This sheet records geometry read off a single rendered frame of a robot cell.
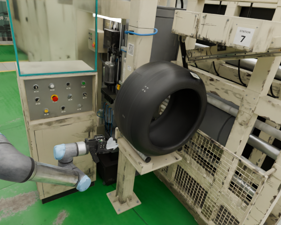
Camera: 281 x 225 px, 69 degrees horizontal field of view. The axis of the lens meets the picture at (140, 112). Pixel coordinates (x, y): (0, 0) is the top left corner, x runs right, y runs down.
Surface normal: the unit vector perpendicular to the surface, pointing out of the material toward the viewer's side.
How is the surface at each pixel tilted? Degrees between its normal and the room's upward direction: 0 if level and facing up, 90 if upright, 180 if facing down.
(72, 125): 90
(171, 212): 0
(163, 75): 27
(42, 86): 90
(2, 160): 47
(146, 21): 90
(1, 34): 90
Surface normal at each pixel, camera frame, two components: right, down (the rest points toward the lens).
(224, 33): -0.84, 0.16
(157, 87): 0.04, -0.15
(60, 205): 0.11, -0.88
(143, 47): 0.53, 0.44
